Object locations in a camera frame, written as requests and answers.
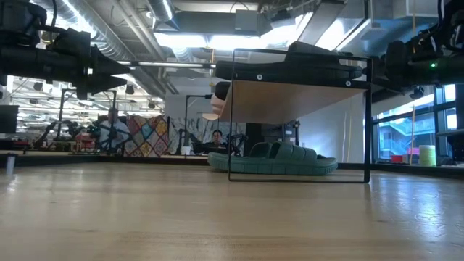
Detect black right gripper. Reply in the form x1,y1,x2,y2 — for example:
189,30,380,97
372,38,414,81

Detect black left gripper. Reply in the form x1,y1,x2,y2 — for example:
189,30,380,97
54,46,131,101

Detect black slide sandal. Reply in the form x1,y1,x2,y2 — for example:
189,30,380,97
215,41,363,81
214,80,232,102

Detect green slide sandal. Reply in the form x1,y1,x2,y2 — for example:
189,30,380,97
207,141,339,177

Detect person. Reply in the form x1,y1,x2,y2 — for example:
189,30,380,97
202,129,233,155
97,107,131,153

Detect long ceiling light tube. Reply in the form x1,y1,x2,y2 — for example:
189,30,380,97
115,60,217,70

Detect colourful patchwork panel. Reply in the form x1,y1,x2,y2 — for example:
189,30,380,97
123,115,170,157

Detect pale green spool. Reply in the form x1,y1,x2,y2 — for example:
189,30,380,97
418,144,438,167

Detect black background screen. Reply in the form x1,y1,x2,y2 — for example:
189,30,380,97
0,104,19,134

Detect black cabinet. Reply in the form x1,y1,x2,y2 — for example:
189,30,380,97
245,123,301,146

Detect grey ceiling box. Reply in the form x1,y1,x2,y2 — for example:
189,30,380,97
234,9,260,32

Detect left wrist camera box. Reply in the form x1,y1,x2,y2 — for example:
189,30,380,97
52,28,91,50

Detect silver ventilation duct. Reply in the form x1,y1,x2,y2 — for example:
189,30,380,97
32,0,178,97

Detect black table frame rails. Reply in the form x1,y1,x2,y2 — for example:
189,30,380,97
0,151,464,178

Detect black stand frame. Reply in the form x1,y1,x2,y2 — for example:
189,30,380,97
184,94,215,157

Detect wooden shelf with black frame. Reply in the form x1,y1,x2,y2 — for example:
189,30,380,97
227,48,373,183

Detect small grey post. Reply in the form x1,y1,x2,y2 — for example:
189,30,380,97
5,153,17,175

